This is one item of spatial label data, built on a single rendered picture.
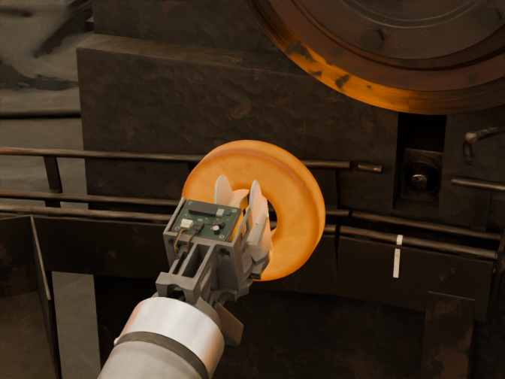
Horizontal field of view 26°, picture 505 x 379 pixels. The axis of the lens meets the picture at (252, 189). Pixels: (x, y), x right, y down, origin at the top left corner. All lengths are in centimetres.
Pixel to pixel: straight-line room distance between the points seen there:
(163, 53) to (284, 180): 41
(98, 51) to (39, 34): 278
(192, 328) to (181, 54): 59
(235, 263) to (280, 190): 13
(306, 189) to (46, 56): 299
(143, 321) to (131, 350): 3
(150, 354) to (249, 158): 27
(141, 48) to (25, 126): 200
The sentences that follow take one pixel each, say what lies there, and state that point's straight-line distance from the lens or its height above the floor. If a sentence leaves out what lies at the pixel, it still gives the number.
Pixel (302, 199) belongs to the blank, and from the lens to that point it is 112.
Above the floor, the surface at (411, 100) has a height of 90.
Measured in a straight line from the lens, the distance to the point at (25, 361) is 133.
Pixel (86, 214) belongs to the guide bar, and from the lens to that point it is 149.
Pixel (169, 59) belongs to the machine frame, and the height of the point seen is 87.
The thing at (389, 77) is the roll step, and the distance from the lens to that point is 124.
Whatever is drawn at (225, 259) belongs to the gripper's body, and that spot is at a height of 85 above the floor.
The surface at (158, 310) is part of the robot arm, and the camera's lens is 97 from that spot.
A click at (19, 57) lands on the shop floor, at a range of 405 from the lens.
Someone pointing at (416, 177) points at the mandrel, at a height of 75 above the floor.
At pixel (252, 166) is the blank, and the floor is 89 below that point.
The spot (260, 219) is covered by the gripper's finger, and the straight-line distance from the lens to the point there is 111.
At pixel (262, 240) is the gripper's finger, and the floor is 83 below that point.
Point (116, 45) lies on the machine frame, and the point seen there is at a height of 87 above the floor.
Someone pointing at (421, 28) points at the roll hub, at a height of 101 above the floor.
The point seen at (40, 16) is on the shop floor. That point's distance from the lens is 448.
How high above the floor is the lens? 138
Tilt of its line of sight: 27 degrees down
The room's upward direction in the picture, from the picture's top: straight up
